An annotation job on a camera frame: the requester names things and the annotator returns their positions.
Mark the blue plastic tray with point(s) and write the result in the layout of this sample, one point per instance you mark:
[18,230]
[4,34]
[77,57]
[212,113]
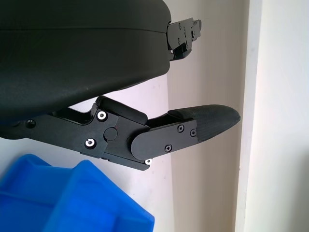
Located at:
[60,200]

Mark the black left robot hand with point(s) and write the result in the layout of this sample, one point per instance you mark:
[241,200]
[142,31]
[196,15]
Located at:
[72,60]

